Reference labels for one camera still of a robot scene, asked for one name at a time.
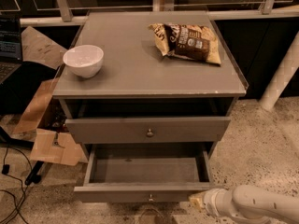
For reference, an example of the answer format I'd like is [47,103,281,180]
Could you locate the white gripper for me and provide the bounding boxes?
[189,189,234,217]

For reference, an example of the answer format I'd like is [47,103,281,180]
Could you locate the grey drawer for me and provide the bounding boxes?
[65,117,230,144]
[74,143,215,203]

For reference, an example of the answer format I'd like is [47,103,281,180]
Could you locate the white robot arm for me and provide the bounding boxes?
[189,185,299,224]

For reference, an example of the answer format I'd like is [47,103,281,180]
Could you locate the grey top drawer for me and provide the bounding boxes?
[65,117,230,144]

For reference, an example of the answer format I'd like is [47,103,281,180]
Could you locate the grey wooden drawer cabinet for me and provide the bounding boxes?
[53,11,247,152]

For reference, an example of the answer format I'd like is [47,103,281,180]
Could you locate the brown yellow chip bag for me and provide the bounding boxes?
[149,23,221,65]

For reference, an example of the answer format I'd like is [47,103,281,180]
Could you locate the white ceramic bowl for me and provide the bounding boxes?
[63,45,104,77]

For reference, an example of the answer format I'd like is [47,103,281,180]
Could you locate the open laptop computer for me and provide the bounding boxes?
[0,15,22,83]

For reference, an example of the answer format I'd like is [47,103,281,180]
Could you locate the white diagonal post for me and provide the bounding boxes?
[260,32,299,111]

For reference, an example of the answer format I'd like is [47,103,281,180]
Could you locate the black cables on floor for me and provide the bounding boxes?
[0,143,43,224]

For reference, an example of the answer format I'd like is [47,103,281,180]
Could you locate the metal railing frame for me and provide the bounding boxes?
[0,0,299,28]

